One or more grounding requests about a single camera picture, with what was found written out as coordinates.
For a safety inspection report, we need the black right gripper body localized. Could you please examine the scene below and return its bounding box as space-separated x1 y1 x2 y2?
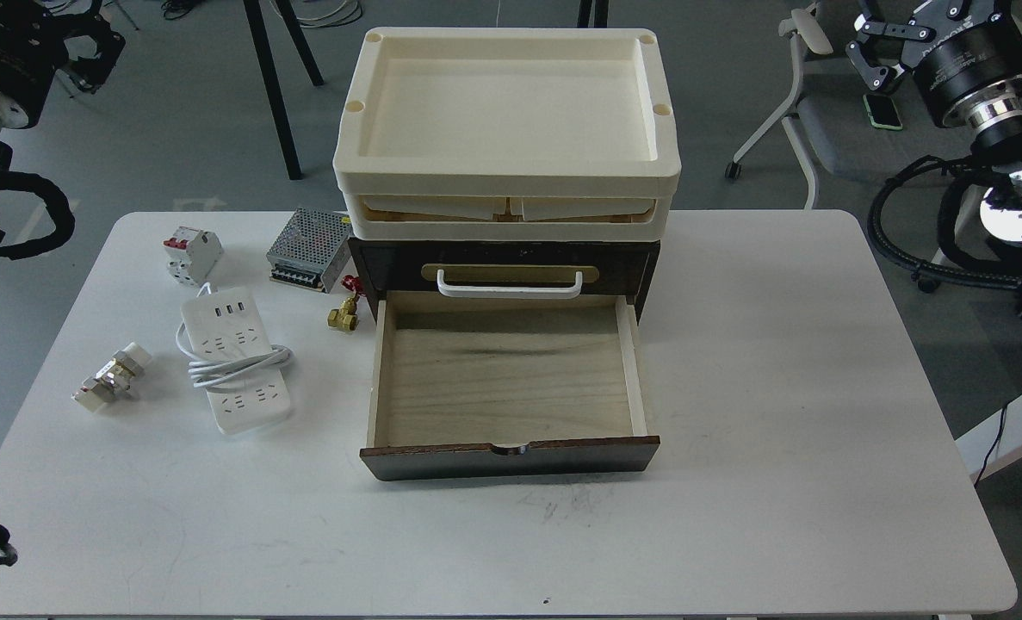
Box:
901 1 1022 130

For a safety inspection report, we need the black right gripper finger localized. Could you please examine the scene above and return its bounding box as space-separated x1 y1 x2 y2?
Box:
845 12 916 95

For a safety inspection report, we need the white power strip with cable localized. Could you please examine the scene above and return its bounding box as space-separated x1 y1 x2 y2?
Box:
175 282 293 435

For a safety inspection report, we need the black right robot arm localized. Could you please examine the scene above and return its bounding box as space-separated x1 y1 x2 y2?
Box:
845 1 1022 295

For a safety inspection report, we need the green smartphone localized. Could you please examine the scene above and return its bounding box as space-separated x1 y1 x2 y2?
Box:
862 93 904 131

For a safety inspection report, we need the grey office chair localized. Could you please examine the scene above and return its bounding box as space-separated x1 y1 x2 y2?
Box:
724 0 1022 294

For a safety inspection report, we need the white side table edge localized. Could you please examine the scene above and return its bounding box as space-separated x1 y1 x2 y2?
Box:
956 395 1022 481

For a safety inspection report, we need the cream plastic tray organizer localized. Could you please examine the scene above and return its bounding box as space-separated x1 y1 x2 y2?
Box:
333 28 681 242

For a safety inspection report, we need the dark wooden open drawer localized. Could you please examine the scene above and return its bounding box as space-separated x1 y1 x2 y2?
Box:
360 291 660 481

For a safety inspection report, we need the metal mesh power supply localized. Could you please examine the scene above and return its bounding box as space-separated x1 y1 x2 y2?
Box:
266 208 352 293

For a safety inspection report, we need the white red circuit breaker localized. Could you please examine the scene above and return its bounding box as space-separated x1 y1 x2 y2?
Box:
162 226 224 287

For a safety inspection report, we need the white metal pipe fitting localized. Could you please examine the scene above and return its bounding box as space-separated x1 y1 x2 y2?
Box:
72 342 153 412

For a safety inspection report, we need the white drawer handle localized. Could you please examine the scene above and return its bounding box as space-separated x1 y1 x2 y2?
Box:
436 270 583 300

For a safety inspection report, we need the brass valve red handle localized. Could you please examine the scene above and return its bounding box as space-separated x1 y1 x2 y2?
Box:
326 275 365 332

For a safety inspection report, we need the black table leg frame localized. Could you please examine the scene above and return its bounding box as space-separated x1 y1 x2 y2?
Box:
242 0 325 182

